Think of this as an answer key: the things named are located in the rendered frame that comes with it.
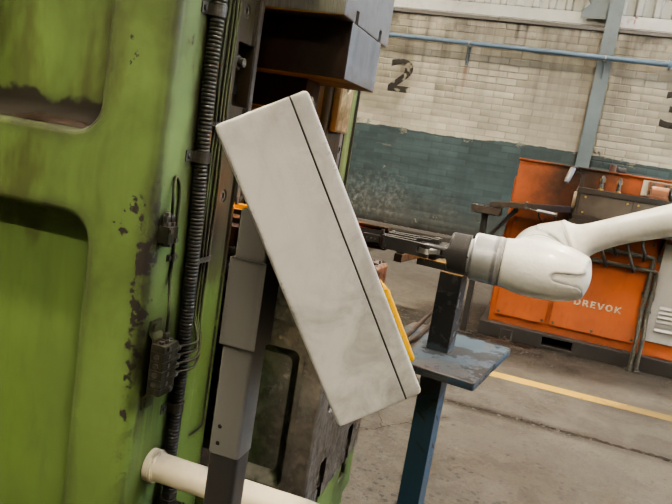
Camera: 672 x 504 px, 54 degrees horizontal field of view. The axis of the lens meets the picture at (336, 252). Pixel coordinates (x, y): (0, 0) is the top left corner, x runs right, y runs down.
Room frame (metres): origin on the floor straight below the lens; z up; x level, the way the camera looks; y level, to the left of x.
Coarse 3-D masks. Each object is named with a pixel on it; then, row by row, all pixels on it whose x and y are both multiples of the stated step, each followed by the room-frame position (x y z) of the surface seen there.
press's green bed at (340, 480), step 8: (352, 456) 1.48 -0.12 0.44; (344, 464) 1.41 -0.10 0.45; (336, 472) 1.34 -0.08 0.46; (344, 472) 1.42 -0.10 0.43; (336, 480) 1.36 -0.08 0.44; (344, 480) 1.43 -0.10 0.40; (328, 488) 1.30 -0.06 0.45; (336, 488) 1.37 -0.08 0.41; (344, 488) 1.45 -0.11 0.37; (320, 496) 1.24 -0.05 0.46; (328, 496) 1.31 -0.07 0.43; (336, 496) 1.38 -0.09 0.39
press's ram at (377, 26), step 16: (272, 0) 1.16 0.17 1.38; (288, 0) 1.15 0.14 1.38; (304, 0) 1.14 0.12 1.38; (320, 0) 1.14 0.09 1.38; (336, 0) 1.13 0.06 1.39; (352, 0) 1.15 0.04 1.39; (368, 0) 1.24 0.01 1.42; (384, 0) 1.33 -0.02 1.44; (304, 16) 1.19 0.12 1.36; (320, 16) 1.17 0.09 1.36; (336, 16) 1.15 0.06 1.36; (352, 16) 1.16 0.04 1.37; (368, 16) 1.25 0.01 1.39; (384, 16) 1.35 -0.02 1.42; (368, 32) 1.27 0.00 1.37; (384, 32) 1.37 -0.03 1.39
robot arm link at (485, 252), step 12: (480, 240) 1.19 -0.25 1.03; (492, 240) 1.19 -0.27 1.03; (504, 240) 1.19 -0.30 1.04; (468, 252) 1.19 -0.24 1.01; (480, 252) 1.17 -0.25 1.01; (492, 252) 1.17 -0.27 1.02; (468, 264) 1.19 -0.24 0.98; (480, 264) 1.17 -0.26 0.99; (492, 264) 1.16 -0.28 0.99; (468, 276) 1.19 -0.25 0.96; (480, 276) 1.18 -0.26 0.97; (492, 276) 1.17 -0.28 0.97
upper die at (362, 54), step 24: (264, 24) 1.22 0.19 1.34; (288, 24) 1.20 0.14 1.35; (312, 24) 1.19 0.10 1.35; (336, 24) 1.18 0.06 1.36; (264, 48) 1.21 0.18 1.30; (288, 48) 1.20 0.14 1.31; (312, 48) 1.19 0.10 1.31; (336, 48) 1.18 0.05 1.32; (360, 48) 1.23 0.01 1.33; (264, 72) 1.30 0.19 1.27; (288, 72) 1.22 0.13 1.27; (312, 72) 1.19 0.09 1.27; (336, 72) 1.18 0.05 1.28; (360, 72) 1.26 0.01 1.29
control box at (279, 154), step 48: (240, 144) 0.53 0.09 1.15; (288, 144) 0.54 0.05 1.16; (288, 192) 0.54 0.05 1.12; (336, 192) 0.54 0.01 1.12; (288, 240) 0.54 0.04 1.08; (336, 240) 0.55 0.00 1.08; (288, 288) 0.54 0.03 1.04; (336, 288) 0.55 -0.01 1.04; (336, 336) 0.55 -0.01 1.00; (384, 336) 0.55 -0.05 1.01; (336, 384) 0.55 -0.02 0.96; (384, 384) 0.55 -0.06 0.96
